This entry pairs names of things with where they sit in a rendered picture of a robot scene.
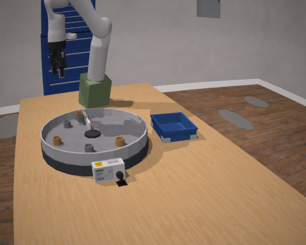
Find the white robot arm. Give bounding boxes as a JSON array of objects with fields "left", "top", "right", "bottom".
[{"left": 44, "top": 0, "right": 112, "bottom": 82}]

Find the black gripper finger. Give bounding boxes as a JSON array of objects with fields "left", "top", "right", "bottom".
[
  {"left": 53, "top": 52, "right": 67, "bottom": 79},
  {"left": 50, "top": 50, "right": 57, "bottom": 74}
]

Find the blue crate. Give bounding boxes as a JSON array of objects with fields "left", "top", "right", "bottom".
[{"left": 150, "top": 112, "right": 198, "bottom": 143}]

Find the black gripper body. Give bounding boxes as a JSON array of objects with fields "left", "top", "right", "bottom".
[{"left": 48, "top": 40, "right": 66, "bottom": 61}]

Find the grey metal bushing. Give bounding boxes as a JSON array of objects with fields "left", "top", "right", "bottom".
[
  {"left": 63, "top": 120, "right": 71, "bottom": 128},
  {"left": 84, "top": 143, "right": 94, "bottom": 152},
  {"left": 77, "top": 114, "right": 84, "bottom": 123}
]

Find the grey round turning table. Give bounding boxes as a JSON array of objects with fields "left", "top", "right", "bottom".
[{"left": 40, "top": 108, "right": 149, "bottom": 187}]

